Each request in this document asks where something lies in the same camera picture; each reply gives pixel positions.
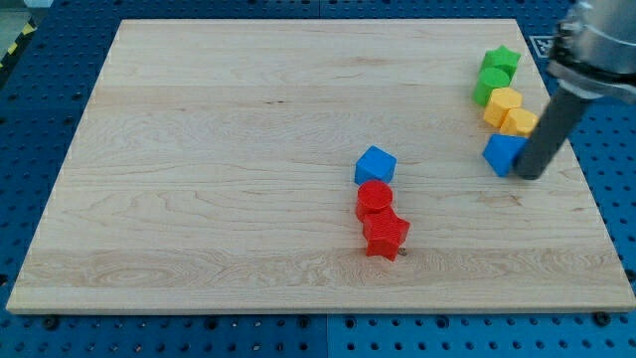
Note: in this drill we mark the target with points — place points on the yellow hexagon block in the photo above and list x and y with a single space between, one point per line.
499 103

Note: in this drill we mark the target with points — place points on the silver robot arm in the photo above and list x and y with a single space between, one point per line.
592 56

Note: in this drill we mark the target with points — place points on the green star block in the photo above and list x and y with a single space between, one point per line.
501 58

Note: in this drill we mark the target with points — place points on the blue cube block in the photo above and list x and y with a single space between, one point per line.
375 164

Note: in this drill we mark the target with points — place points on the red cylinder block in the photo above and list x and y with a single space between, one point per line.
373 196

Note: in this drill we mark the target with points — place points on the wooden board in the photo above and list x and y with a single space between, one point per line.
212 172

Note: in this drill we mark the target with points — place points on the green cylinder block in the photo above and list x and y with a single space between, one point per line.
488 80

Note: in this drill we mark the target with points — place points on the white fiducial marker tag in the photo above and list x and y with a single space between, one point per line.
541 45

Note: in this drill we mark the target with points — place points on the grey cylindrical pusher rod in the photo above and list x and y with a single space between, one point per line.
562 114

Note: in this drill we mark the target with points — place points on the yellow heart block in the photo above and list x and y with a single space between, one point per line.
519 122

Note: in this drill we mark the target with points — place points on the blue triangle block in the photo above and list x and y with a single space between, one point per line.
501 152

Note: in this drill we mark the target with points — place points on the red star block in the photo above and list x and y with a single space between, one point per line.
384 232

